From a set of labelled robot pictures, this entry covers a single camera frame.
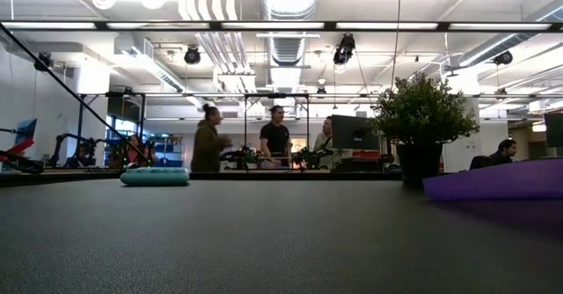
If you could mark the purple plastic pencil case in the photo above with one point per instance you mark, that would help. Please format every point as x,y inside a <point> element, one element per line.
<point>497,181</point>

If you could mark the person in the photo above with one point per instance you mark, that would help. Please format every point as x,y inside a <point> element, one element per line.
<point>501,155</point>
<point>324,137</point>
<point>209,144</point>
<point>275,137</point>
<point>134,153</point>

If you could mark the black background robot arms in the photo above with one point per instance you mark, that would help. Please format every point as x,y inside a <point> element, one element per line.
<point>310,157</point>
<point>83,151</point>
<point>239,157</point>

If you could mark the black computer monitor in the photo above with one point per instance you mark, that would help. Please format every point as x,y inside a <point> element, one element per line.
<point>354,132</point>
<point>554,130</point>

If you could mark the black table mat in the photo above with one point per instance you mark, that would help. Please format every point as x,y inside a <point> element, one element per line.
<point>264,241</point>

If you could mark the teal calculator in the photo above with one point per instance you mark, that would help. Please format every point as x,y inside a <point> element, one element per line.
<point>154,178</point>

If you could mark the potted green plant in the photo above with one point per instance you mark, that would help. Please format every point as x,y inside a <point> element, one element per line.
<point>422,118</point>

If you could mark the black ceiling camera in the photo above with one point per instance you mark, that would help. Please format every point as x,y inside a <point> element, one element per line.
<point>503,58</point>
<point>192,56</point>
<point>344,49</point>
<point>44,61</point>

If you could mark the silver ceiling air duct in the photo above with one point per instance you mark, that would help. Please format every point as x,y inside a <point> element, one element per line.
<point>288,3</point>

